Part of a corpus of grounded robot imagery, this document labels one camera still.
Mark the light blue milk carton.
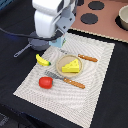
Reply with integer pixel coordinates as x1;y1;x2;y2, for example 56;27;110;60
49;36;66;48

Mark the toy knife wooden handle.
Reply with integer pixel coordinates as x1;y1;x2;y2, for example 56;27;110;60
59;48;99;63

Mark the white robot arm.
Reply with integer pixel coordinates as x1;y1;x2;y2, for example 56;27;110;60
32;0;76;38

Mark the beige woven placemat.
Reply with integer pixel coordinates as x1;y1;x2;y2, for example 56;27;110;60
14;33;114;128

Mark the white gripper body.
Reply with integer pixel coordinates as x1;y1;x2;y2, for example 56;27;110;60
34;10;60;38

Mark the yellow toy cheese wedge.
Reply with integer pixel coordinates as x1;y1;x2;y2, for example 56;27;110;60
62;59;80;73

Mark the round wooden plate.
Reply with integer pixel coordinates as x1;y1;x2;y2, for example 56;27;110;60
56;54;83;78

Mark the pink toy stove top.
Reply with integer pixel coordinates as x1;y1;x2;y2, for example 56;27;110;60
71;0;128;43

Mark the red toy tomato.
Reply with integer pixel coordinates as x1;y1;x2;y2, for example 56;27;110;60
39;77;53;89

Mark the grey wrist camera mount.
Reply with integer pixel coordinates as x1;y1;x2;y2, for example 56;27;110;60
56;7;75;37

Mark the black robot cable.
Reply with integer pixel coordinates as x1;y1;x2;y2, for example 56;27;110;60
0;27;59;42

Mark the yellow toy banana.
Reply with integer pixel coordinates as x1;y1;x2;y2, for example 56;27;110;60
36;54;51;66

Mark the toy fork wooden handle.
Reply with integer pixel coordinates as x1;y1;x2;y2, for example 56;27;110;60
44;70;86;90

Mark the grey toy saucepan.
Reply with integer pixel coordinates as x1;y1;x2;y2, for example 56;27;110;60
15;32;49;57

